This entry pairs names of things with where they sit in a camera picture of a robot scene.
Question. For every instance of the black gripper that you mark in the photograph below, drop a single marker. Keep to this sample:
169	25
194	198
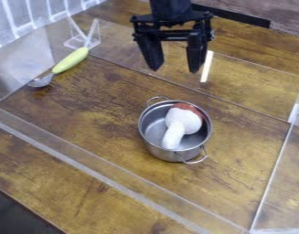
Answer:
173	21

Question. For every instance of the white red toy mushroom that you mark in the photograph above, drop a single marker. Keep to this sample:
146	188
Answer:
183	120

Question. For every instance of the silver metal pot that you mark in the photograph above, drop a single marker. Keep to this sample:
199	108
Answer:
191	151

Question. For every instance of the black strip on table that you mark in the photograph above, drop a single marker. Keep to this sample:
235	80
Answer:
251	20

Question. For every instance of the clear acrylic stand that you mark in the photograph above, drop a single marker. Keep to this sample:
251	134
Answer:
83	39

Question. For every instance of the green handled metal spoon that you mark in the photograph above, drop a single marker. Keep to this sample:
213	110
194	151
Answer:
64	65

